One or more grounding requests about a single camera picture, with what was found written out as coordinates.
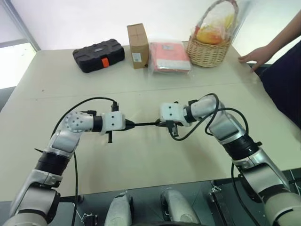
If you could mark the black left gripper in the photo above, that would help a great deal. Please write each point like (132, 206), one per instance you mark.
(109, 137)

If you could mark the red packet in plastic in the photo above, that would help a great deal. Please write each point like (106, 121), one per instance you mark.
(170, 56)

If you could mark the clear plastic basket wrap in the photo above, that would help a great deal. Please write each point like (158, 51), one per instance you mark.
(236, 28)

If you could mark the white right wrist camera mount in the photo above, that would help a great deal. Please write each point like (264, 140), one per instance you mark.
(171, 112)

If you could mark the orange red fruit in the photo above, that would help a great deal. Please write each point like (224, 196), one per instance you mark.
(208, 37)

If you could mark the thin black marker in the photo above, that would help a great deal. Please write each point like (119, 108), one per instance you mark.
(144, 123)

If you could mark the person's bare forearm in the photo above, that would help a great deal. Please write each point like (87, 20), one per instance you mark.
(284, 33)

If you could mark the person's dark clothing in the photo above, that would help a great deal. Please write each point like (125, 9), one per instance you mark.
(284, 87)

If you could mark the black tool case orange latch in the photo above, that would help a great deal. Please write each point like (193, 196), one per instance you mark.
(97, 54)

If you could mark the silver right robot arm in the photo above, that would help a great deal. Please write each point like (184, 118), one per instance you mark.
(237, 136)

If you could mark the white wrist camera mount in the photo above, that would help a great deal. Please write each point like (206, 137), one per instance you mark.
(171, 112)
(113, 120)

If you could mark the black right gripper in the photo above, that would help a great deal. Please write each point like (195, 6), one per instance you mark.
(173, 129)

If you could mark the silver rounded robot leg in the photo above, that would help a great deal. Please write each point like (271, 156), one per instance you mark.
(118, 209)
(178, 208)

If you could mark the grey window frame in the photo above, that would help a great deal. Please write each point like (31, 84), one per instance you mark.
(24, 28)

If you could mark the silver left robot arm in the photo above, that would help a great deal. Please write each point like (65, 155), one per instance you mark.
(63, 141)

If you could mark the woven wicker basket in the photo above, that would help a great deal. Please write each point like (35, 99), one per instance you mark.
(208, 53)

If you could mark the person's bare hand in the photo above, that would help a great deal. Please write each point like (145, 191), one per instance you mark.
(257, 56)

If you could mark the brown cardboard box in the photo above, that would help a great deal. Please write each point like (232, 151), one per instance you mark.
(139, 44)

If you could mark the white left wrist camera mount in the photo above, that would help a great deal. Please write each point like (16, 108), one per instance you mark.
(113, 120)

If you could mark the yellow fruit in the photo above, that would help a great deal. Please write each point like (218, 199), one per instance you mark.
(229, 20)

